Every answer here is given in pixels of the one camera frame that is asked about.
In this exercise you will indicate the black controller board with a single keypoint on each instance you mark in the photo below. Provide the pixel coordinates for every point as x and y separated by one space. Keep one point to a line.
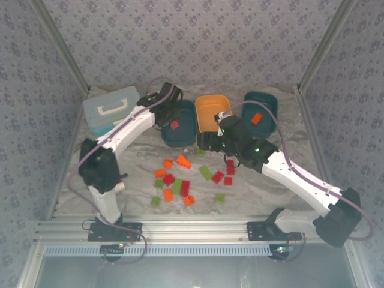
112 250
280 252

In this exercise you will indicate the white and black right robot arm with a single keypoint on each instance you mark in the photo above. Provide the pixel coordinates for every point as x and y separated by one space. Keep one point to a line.
300 186

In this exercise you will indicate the aluminium corner post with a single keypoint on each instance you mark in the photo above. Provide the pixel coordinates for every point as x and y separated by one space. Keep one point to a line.
60 45
327 45

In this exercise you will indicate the white cylinder with red cap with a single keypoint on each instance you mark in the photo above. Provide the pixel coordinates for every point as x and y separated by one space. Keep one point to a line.
121 186

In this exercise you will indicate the long orange lego brick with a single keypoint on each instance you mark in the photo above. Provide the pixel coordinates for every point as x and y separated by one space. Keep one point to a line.
183 161

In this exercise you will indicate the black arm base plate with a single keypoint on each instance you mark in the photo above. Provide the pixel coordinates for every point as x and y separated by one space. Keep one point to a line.
132 232
255 232

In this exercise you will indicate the dark teal container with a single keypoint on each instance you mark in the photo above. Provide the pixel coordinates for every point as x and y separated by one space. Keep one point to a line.
264 102
186 132

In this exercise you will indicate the aluminium cross rail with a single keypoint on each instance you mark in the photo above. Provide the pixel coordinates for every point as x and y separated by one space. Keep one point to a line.
192 229

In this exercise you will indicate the long green lego brick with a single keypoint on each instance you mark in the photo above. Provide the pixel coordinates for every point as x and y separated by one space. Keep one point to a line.
177 186
205 172

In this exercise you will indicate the orange container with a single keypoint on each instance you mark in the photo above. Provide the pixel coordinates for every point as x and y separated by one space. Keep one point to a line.
210 105

